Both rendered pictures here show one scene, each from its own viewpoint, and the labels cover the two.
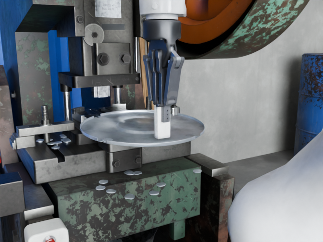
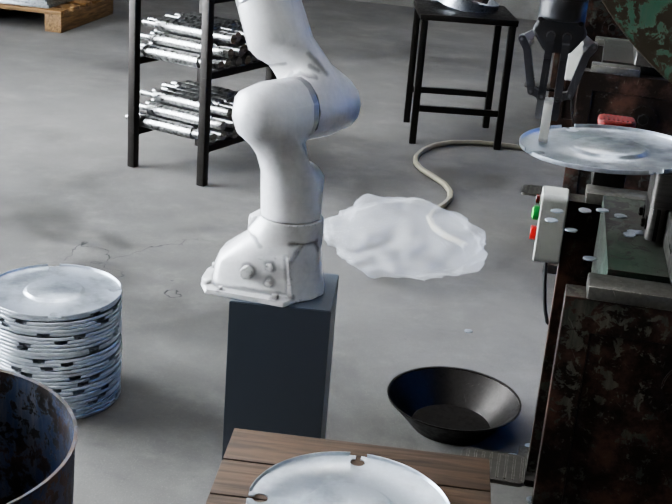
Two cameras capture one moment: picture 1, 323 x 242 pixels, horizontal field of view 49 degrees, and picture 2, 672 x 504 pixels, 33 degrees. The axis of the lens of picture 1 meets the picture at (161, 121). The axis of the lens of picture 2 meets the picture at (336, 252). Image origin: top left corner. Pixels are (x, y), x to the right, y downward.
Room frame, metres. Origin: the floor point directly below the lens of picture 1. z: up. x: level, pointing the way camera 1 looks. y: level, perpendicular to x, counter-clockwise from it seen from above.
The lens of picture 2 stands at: (1.64, -1.62, 1.25)
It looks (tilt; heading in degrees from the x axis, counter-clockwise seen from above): 21 degrees down; 130
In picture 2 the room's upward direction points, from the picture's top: 5 degrees clockwise
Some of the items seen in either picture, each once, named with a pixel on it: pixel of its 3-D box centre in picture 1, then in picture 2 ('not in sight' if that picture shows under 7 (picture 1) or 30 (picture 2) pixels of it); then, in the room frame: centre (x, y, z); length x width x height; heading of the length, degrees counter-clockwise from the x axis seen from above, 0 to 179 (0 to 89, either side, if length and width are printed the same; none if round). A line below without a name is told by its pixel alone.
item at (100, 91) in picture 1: (101, 90); not in sight; (1.02, 0.18, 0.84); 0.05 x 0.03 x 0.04; 120
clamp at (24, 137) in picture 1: (42, 124); not in sight; (0.95, 0.33, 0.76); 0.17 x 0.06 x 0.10; 120
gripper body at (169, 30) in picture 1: (162, 43); (560, 23); (0.72, 0.00, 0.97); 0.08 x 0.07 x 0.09; 29
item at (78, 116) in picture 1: (101, 117); not in sight; (1.03, 0.18, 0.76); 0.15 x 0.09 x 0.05; 120
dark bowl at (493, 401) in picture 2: not in sight; (452, 410); (0.41, 0.31, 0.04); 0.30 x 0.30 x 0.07
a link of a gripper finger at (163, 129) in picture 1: (163, 121); (543, 119); (0.71, 0.00, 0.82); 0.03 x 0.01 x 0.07; 119
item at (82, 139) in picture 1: (100, 129); not in sight; (1.03, 0.18, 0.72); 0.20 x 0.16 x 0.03; 120
